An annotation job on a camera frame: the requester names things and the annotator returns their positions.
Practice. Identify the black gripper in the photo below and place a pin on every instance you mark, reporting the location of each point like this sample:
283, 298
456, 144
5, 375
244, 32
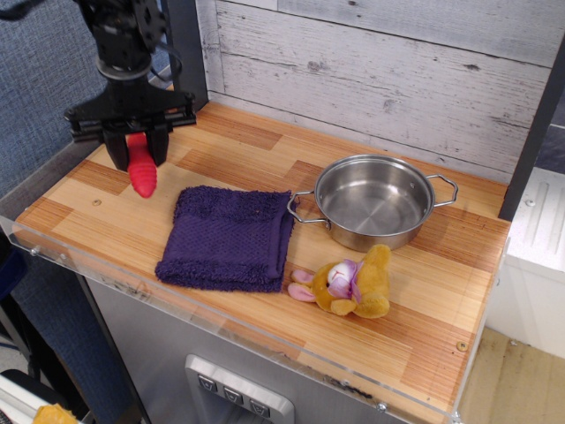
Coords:
131, 106

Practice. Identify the red handled metal spoon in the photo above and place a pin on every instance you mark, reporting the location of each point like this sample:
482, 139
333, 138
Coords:
142, 174

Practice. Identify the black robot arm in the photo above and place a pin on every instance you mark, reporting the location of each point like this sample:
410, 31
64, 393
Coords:
80, 71

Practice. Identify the purple folded cloth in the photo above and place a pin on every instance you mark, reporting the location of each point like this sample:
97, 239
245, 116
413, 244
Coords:
227, 240

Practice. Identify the clear acrylic edge guard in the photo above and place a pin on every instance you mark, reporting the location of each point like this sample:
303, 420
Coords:
410, 365

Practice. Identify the stainless steel pot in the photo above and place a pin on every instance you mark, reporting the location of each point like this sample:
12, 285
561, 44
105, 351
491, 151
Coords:
372, 199

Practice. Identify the yellow plush bunny toy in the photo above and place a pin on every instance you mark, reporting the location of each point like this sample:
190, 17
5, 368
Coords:
348, 287

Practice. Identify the silver dispenser panel with buttons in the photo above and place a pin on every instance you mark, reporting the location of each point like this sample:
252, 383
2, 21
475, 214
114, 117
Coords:
222, 396

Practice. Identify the yellow black object bottom left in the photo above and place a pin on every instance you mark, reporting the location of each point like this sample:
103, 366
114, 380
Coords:
54, 414

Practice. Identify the white appliance at right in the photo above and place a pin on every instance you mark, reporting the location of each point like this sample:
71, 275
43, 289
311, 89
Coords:
528, 298

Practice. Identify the dark grey left post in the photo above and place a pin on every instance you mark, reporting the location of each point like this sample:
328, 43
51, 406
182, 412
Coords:
183, 35

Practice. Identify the dark grey post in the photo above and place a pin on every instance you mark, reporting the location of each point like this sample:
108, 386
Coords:
183, 35
536, 135

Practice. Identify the dark grey right post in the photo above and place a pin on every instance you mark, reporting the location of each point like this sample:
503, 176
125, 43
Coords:
536, 135

